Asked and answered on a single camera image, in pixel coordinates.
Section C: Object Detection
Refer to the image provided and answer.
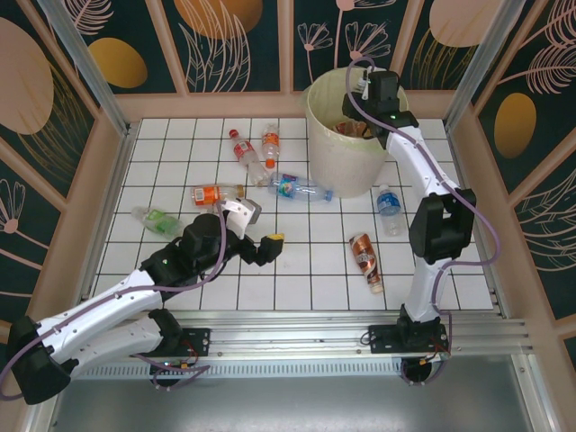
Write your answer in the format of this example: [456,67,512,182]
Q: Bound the orange label brown cap bottle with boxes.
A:
[192,183,247,208]

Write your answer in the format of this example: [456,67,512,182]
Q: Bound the clear bottle colourful blue label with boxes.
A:
[267,171,335,203]

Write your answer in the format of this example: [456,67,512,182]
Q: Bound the blue label Pocari bottle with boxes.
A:
[375,183,404,239]

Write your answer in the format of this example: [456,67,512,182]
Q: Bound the brown swirl coffee bottle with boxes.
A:
[348,232,385,296]

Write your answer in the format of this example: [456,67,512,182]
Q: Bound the red cap red label bottle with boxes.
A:
[228,129,272,186]

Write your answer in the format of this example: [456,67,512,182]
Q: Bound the pale yellow bin liner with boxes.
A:
[300,68,411,158]

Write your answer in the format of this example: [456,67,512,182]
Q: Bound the white ribbed plastic bin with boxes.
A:
[300,68,411,200]

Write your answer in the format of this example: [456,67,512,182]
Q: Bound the green label soda water bottle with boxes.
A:
[130,205,184,239]

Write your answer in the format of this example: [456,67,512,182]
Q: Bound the dark panel pink line flowers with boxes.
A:
[293,0,409,91]

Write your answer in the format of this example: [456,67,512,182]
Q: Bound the orange cap clear bottle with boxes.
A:
[261,122,284,170]

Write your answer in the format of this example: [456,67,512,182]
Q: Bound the dark panel peach oval grass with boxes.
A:
[400,0,490,91]

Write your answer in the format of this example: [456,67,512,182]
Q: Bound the dark panel gold oval feather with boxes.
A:
[472,0,576,194]

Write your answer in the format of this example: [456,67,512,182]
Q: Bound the dark panel orange circle leaves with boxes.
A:
[162,0,285,94]

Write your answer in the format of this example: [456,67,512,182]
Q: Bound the grey metal sheet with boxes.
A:
[44,355,539,432]

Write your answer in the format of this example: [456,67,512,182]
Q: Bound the dark panel single pink flower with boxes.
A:
[0,157,64,325]

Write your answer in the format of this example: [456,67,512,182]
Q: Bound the dark panel pink feather leaves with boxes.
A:
[515,168,576,320]

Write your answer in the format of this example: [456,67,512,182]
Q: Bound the dark panel small gold oval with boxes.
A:
[67,0,181,95]

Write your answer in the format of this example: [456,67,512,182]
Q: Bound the dark panel large peach circle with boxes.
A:
[0,0,99,199]

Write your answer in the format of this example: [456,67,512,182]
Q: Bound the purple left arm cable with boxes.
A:
[0,197,229,401]

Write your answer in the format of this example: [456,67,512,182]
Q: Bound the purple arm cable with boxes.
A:
[344,57,501,388]
[0,197,229,401]

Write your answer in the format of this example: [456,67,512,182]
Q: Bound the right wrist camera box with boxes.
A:
[367,70,401,104]

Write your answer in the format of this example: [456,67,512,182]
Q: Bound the white left camera bracket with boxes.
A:
[218,200,253,239]

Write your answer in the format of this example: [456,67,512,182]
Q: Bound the aluminium arm base rail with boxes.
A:
[74,308,541,364]

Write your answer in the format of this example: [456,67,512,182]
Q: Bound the aluminium frame post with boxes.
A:
[444,0,514,130]
[38,0,134,136]
[24,402,64,432]
[512,355,557,432]

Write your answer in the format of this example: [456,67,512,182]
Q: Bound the aluminium table side rail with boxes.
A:
[71,121,136,319]
[445,121,512,319]

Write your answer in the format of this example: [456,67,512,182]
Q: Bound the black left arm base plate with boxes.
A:
[173,327,212,359]

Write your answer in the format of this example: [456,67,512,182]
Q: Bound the slotted grey cable tray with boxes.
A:
[71,362,406,380]

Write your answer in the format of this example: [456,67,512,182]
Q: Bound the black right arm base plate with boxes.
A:
[366,321,451,357]

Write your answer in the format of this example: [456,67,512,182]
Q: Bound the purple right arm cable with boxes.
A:
[344,57,501,388]

